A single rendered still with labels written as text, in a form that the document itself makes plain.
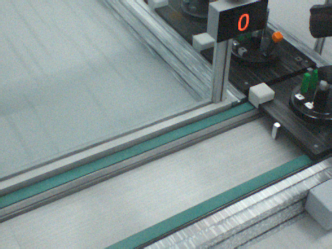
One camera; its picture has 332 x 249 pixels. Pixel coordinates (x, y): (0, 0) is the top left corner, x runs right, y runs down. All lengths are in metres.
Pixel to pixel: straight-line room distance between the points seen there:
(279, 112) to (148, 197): 0.37
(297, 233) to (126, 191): 0.37
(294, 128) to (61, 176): 0.51
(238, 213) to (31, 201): 0.40
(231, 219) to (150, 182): 0.21
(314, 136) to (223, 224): 0.32
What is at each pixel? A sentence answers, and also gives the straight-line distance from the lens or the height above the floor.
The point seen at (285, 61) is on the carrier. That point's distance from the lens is 1.43.
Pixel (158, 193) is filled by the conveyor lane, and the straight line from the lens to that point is 1.12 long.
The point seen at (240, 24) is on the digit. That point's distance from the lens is 1.11.
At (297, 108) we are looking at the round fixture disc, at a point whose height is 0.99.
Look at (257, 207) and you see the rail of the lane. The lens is 1.06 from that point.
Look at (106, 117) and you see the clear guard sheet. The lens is 1.13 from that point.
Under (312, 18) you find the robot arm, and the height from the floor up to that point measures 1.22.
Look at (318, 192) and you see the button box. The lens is 1.11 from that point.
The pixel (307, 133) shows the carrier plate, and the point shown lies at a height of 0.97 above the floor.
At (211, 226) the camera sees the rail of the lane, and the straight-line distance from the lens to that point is 1.02.
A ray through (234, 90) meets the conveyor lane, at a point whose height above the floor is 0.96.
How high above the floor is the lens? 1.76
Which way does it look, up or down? 41 degrees down
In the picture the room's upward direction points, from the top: 6 degrees clockwise
